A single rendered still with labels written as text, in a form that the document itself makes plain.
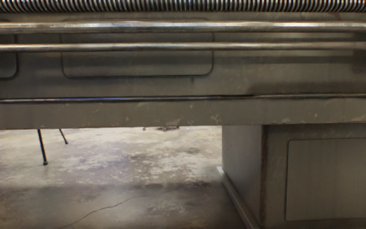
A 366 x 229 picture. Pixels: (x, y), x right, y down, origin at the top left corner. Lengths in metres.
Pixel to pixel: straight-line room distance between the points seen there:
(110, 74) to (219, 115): 0.36
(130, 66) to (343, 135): 0.69
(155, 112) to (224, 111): 0.16
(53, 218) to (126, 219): 0.29
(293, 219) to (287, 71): 0.47
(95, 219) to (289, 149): 0.75
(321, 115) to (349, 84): 0.30
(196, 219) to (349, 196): 0.51
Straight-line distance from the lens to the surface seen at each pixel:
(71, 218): 0.95
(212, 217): 0.84
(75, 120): 0.48
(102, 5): 0.59
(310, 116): 0.52
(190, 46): 0.53
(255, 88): 0.65
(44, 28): 0.64
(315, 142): 0.71
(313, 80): 0.75
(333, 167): 0.77
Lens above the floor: 0.46
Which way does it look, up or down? 5 degrees down
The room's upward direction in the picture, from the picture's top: 1 degrees counter-clockwise
